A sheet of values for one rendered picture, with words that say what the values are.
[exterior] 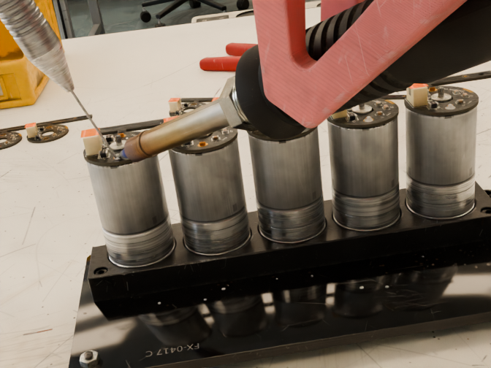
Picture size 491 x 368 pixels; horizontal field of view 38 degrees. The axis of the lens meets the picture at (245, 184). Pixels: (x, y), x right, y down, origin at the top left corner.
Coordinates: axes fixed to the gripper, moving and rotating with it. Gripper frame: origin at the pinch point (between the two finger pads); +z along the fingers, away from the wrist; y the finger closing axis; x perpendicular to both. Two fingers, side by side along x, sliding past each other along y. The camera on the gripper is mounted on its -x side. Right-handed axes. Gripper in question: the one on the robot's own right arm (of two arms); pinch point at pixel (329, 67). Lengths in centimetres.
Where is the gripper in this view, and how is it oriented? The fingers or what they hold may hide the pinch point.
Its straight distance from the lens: 17.0
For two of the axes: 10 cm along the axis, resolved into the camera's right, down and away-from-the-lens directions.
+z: -2.6, 6.9, 6.8
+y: -6.2, 4.2, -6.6
